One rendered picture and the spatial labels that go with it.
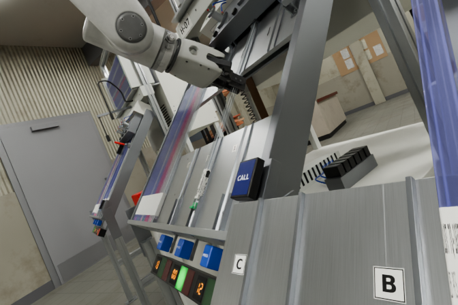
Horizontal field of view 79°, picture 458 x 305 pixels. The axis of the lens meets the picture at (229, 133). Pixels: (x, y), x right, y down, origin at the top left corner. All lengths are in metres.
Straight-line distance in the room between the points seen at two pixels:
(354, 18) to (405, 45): 0.23
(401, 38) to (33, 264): 4.27
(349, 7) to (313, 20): 0.37
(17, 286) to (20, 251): 0.38
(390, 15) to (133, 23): 0.52
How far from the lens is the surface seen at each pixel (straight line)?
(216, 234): 0.41
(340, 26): 0.93
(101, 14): 0.49
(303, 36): 0.52
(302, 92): 0.46
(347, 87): 9.88
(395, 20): 0.73
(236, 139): 0.52
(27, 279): 4.39
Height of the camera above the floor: 0.84
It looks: 1 degrees up
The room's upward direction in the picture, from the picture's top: 23 degrees counter-clockwise
